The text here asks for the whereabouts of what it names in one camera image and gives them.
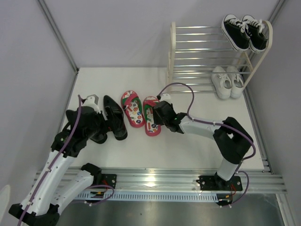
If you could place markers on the right black canvas sneaker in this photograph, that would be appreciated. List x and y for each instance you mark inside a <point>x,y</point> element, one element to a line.
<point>258,40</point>

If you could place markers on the left aluminium frame post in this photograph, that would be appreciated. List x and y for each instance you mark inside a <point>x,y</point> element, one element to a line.
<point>56,31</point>

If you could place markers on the cream shoe rack chrome bars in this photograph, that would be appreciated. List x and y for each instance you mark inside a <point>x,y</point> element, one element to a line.
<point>195,51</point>

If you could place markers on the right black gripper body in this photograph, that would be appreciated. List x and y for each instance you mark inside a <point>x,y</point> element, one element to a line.
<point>157,120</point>

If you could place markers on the white sneaker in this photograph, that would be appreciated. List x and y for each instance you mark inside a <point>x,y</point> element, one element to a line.
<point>221,82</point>
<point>237,84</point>

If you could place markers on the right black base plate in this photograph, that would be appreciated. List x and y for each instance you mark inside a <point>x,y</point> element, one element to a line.
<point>216,183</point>

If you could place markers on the aluminium frame post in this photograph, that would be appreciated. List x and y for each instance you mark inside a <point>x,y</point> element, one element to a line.
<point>277,10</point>
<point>56,31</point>

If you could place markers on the right aluminium frame post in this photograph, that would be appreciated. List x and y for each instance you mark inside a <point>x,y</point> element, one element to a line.
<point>277,10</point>

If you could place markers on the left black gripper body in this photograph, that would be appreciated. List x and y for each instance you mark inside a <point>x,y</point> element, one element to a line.
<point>108,124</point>

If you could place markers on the black canvas sneaker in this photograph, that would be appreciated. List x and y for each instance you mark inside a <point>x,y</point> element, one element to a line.
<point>236,32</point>
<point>258,40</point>

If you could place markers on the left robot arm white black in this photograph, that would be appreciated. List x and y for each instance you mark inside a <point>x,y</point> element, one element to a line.
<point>44,204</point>

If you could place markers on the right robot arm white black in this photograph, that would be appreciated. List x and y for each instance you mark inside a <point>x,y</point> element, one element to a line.
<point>231,138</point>

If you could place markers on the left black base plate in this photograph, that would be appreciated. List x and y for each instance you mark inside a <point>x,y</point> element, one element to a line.
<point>109,179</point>

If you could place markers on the slotted grey cable duct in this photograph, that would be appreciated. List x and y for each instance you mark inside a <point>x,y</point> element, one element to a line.
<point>155,196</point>

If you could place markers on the red green flip-flop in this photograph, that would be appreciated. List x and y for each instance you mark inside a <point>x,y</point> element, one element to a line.
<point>151,128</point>
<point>132,107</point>

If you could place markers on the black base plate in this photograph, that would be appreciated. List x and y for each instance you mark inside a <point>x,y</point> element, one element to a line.
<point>109,179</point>
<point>216,183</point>

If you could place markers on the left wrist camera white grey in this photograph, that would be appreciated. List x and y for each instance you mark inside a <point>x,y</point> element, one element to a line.
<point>92,101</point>

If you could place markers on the left black canvas sneaker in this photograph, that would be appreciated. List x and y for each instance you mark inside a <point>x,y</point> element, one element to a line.
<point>236,32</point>

